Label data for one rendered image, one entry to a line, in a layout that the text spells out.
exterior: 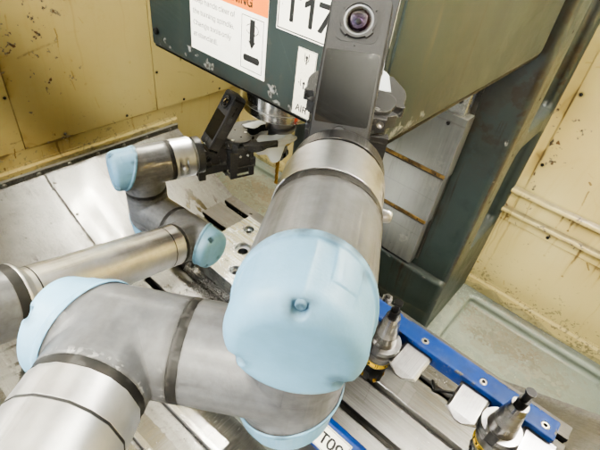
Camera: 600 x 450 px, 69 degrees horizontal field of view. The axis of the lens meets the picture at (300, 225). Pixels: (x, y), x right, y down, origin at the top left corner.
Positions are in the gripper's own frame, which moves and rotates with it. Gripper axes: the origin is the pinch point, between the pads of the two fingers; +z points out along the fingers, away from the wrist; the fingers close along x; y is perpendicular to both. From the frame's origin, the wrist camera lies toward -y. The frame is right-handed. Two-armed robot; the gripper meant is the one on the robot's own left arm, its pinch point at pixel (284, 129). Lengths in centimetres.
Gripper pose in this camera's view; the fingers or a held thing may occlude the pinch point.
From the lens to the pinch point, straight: 94.6
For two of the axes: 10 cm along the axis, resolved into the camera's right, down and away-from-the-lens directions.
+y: -1.0, 7.6, 6.4
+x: 5.1, 5.9, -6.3
